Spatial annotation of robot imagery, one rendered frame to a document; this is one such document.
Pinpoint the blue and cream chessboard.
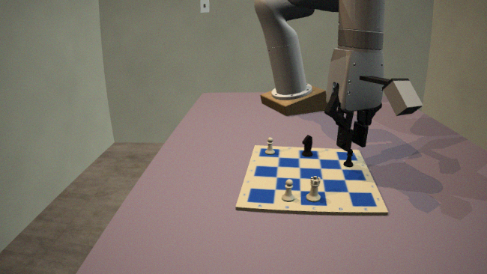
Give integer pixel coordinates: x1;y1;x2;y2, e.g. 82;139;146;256
235;145;388;216

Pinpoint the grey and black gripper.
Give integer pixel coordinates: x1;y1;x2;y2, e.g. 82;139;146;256
324;45;384;151

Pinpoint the white rook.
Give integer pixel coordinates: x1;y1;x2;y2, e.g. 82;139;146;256
306;176;321;202

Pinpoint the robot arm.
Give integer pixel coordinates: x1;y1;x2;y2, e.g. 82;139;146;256
254;0;423;116

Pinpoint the white pawn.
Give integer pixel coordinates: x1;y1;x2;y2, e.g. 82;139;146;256
282;179;294;202
265;137;275;155

